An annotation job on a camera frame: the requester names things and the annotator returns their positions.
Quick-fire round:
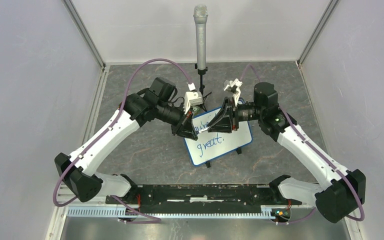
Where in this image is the purple cable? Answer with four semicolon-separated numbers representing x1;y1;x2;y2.
52;58;195;225
239;64;366;226

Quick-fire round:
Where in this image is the whiteboard marker pen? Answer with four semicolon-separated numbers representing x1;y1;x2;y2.
195;127;209;134

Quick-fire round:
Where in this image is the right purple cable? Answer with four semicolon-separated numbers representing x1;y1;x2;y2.
239;64;366;226

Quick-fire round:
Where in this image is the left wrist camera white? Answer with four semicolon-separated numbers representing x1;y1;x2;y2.
183;83;204;115

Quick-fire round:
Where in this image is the blue framed whiteboard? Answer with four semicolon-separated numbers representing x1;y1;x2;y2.
184;121;253;166

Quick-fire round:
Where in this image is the silver microphone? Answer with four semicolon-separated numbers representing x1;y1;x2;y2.
193;4;209;71

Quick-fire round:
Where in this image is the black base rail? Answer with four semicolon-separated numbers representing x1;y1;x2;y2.
105;184;301;214

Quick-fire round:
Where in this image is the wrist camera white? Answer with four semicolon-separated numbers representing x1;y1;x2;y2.
223;78;243;102
183;83;204;115

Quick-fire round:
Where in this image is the green toy block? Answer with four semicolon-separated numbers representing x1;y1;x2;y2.
191;105;202;115

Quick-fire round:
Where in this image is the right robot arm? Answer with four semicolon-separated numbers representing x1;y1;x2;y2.
206;79;366;223

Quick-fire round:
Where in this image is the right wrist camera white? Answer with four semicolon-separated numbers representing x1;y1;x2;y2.
223;78;243;102

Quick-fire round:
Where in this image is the black microphone tripod stand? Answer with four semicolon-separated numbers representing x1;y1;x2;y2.
194;63;212;112

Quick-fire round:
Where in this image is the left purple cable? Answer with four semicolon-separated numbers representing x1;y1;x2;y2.
52;58;195;225

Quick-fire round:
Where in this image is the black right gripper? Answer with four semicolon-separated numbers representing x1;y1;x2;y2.
208;96;265;134

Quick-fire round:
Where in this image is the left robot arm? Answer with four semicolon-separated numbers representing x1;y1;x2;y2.
54;77;203;204

